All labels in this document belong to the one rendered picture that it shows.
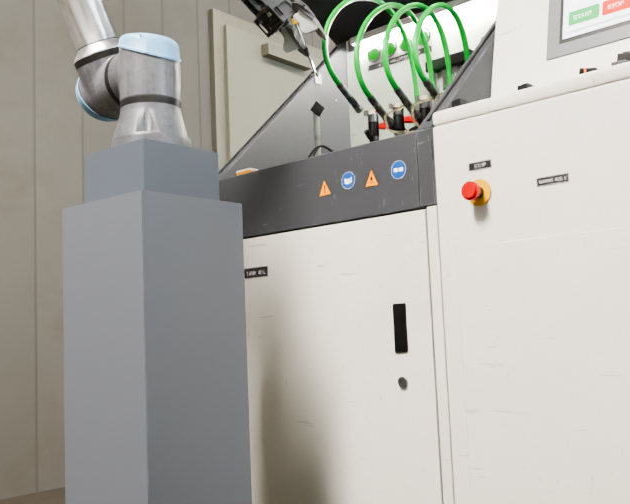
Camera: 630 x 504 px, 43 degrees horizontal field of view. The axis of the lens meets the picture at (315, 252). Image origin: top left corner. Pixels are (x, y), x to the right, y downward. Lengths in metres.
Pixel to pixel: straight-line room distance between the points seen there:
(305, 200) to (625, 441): 0.86
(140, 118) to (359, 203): 0.51
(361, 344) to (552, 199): 0.52
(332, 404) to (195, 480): 0.45
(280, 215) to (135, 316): 0.62
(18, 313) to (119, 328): 1.85
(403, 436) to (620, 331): 0.50
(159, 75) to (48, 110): 1.92
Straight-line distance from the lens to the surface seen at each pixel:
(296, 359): 1.87
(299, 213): 1.87
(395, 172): 1.70
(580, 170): 1.49
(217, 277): 1.49
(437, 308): 1.62
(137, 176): 1.46
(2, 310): 3.23
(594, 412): 1.47
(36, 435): 3.31
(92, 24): 1.72
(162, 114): 1.54
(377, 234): 1.71
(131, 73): 1.58
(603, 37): 1.81
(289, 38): 2.03
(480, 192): 1.56
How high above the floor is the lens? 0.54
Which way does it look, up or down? 6 degrees up
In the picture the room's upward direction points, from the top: 2 degrees counter-clockwise
